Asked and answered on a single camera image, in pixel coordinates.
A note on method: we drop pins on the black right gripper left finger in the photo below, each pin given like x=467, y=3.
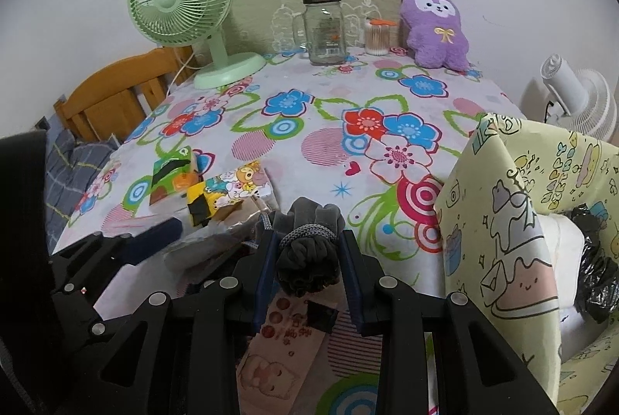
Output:
x=179, y=355

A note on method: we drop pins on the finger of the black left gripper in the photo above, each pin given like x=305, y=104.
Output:
x=58, y=356

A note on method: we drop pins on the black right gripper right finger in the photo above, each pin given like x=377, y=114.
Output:
x=476, y=370

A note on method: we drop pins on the pink cartoon cloth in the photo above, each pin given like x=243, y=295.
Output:
x=273, y=370

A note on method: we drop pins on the white towel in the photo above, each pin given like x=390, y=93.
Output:
x=565, y=243

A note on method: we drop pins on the yellow cartoon fabric storage box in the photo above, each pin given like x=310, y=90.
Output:
x=511, y=174

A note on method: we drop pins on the grey black socks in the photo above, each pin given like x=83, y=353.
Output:
x=307, y=242

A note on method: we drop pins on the cartoon bear tissue pack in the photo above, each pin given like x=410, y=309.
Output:
x=250, y=181

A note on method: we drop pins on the green orange tissue pack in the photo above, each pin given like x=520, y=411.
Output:
x=173, y=175

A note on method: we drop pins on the grey plaid pillow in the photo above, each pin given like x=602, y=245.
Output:
x=74, y=180

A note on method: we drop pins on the floral tablecloth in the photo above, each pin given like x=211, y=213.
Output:
x=376, y=136

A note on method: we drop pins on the white standing fan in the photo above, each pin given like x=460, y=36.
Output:
x=577, y=100

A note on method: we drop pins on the purple plush bunny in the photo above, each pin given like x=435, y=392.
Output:
x=435, y=36

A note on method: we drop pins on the toothpick jar orange lid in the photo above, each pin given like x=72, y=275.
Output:
x=378, y=36

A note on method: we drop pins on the glass mason jar mug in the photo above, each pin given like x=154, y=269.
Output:
x=320, y=32

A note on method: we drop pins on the green desk fan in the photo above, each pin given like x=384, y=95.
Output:
x=181, y=23

